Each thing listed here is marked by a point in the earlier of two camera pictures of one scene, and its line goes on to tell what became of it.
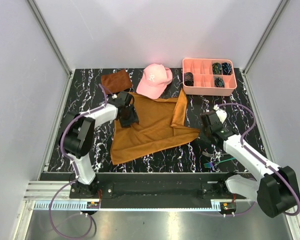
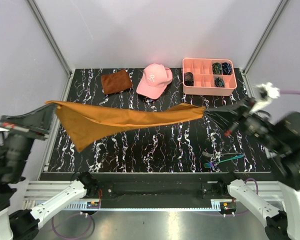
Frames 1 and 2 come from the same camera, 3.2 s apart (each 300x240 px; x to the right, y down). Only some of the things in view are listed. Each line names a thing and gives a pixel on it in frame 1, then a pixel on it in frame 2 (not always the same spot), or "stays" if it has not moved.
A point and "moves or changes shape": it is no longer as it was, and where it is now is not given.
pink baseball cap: x=155 y=78 stays
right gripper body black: x=207 y=131 → x=255 y=125
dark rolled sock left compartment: x=188 y=79 stays
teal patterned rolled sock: x=219 y=82 stays
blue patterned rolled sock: x=227 y=68 stays
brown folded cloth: x=116 y=81 stays
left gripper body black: x=130 y=116 → x=30 y=133
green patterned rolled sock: x=217 y=68 stays
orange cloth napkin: x=160 y=121 moves or changes shape
